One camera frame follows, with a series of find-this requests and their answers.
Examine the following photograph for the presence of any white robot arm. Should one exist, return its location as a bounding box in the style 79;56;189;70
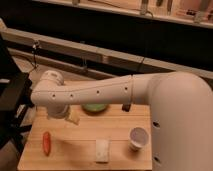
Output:
31;70;213;171

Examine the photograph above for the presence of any black rectangular block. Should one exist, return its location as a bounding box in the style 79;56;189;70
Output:
122;104;131;112

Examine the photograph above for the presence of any white sponge block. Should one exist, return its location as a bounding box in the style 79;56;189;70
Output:
95;139;109;163

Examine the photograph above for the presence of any orange red pepper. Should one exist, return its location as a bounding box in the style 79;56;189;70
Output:
43;132;51;156

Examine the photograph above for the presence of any black cable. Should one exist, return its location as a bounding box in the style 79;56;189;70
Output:
29;40;41;75

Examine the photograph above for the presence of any green bowl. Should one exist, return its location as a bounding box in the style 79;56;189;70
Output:
82;104;108;113

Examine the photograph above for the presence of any black chair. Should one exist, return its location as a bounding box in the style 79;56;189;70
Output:
0;35;34;152

